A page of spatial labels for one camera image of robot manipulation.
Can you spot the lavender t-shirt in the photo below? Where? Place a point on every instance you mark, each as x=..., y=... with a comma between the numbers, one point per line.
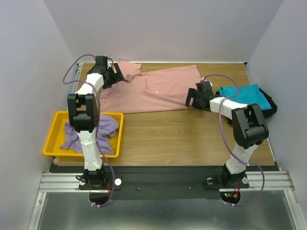
x=108, y=127

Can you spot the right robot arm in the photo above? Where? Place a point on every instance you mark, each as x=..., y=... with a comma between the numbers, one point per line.
x=248, y=123

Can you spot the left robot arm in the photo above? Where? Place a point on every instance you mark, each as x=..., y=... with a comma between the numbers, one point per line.
x=84, y=117

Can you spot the yellow plastic tray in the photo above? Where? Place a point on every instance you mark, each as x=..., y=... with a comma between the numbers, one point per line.
x=56, y=137

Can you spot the teal folded t-shirt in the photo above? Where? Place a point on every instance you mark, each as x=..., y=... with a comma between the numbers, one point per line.
x=250, y=94

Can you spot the pink graphic t-shirt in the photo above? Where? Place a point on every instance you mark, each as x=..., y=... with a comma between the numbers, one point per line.
x=153, y=91

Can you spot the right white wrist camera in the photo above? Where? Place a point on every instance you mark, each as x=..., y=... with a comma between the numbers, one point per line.
x=205, y=80

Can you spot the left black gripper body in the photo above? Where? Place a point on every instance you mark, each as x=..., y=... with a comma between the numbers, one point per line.
x=114, y=74

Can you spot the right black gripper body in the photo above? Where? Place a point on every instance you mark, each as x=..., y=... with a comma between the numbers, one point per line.
x=193, y=98

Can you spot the black folded t-shirt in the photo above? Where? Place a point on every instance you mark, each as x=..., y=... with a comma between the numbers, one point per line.
x=269, y=112

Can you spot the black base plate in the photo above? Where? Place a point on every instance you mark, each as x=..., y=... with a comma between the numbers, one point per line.
x=161, y=182

